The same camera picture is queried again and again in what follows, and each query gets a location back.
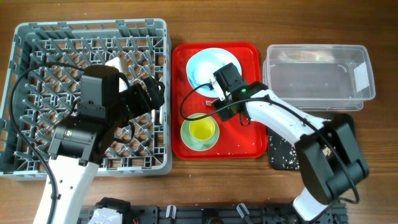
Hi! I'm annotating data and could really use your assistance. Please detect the yellow plastic cup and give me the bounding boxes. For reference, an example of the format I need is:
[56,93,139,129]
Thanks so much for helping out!
[189,117,216,141]

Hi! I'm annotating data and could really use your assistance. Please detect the red snack wrapper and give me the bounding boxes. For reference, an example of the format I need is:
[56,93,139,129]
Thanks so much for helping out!
[203,100,214,106]

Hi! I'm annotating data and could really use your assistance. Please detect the white plastic spoon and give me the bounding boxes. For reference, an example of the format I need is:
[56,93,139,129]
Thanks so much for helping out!
[159,106,164,125]

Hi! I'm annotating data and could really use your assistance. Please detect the light blue plate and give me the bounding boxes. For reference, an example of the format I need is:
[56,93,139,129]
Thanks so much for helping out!
[185,47,243,98]

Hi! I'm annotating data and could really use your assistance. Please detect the grey plastic dishwasher rack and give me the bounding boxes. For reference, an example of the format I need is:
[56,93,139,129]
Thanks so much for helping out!
[1,19,172,181]

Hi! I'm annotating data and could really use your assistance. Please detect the black waste tray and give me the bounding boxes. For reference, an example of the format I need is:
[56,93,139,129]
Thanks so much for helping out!
[267,111,358,171]

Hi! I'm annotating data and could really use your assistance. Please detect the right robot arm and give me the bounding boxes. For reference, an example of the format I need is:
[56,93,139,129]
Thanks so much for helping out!
[210,63,369,223]

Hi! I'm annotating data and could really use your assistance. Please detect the clear plastic bin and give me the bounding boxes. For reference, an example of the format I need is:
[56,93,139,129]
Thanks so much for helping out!
[262,44,376,111]

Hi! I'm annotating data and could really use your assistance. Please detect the rice food scraps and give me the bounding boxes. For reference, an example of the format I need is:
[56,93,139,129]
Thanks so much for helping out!
[269,130,332,169]

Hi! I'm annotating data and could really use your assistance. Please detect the white plastic fork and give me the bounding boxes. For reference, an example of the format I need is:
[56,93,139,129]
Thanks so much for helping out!
[151,110,156,124]

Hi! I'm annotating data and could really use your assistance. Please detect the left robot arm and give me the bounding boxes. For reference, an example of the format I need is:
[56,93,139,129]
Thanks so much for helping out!
[34,65,165,223]

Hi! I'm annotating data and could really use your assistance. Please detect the red plastic tray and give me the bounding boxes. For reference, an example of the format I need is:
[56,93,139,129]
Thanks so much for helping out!
[170,42,267,160]

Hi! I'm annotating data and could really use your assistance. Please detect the green saucer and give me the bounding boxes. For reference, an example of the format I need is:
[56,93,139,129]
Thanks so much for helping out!
[180,116,220,151]

